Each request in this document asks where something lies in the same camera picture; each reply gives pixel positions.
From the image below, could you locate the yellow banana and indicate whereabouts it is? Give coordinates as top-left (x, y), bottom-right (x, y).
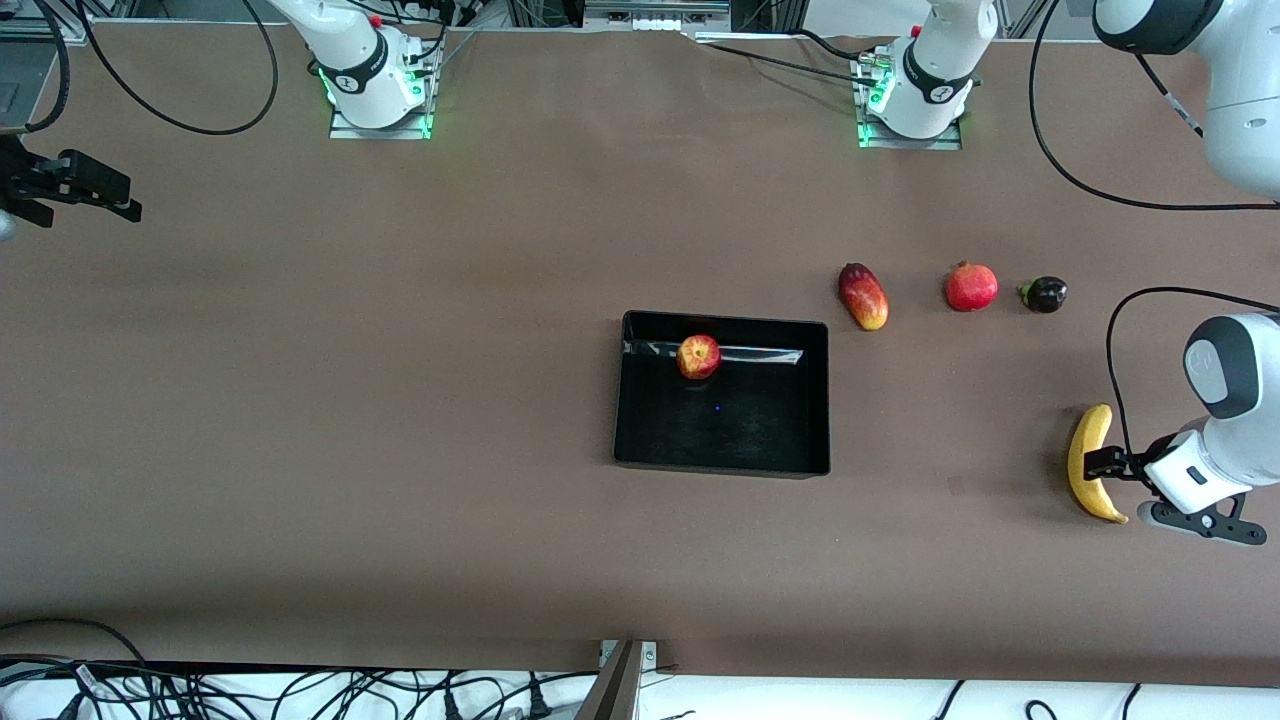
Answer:
top-left (1066, 403), bottom-right (1130, 525)

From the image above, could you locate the black rectangular plastic box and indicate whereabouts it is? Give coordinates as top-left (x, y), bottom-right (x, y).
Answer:
top-left (612, 309), bottom-right (832, 479)

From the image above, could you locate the red yellow apple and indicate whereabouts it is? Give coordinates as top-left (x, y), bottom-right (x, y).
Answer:
top-left (676, 334), bottom-right (722, 381)

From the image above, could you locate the dark purple eggplant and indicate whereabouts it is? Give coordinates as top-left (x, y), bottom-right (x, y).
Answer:
top-left (1017, 275), bottom-right (1069, 315)

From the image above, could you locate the red pomegranate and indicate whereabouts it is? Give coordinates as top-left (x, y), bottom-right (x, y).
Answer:
top-left (944, 260), bottom-right (1000, 313)

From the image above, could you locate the red yellow mango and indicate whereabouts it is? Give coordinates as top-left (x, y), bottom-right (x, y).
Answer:
top-left (837, 262), bottom-right (890, 332)

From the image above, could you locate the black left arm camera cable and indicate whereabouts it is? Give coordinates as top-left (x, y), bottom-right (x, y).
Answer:
top-left (1028, 0), bottom-right (1280, 459)

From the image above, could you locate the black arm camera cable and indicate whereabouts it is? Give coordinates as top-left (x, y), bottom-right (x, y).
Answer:
top-left (1028, 0), bottom-right (1280, 459)
top-left (25, 0), bottom-right (281, 137)

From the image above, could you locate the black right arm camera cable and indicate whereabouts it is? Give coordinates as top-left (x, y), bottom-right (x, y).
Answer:
top-left (25, 0), bottom-right (281, 137)

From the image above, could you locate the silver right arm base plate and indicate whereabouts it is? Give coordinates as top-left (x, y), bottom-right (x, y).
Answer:
top-left (328, 50), bottom-right (435, 140)

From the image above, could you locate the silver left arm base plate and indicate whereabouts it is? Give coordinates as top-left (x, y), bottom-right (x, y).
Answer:
top-left (855, 50), bottom-right (964, 151)

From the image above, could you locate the black right base cable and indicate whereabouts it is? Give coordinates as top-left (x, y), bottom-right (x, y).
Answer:
top-left (400, 0), bottom-right (477, 77)

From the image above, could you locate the black arched floor cable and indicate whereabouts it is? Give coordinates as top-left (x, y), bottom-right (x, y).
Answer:
top-left (0, 617), bottom-right (151, 666)

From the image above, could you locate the silver post mounting bracket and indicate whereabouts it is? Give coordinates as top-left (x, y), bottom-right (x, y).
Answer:
top-left (598, 640), bottom-right (661, 671)

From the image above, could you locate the thick black base cable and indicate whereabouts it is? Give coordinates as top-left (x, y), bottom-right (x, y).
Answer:
top-left (788, 27), bottom-right (883, 63)

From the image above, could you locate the thin black base cable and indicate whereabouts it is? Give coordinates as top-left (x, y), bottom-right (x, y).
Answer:
top-left (698, 40), bottom-right (879, 87)

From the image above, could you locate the grey metal post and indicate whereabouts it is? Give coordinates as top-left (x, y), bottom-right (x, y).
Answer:
top-left (572, 640), bottom-right (643, 720)

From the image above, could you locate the silver aluminium frame rail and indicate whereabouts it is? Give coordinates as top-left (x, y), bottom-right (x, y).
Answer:
top-left (583, 0), bottom-right (733, 33)

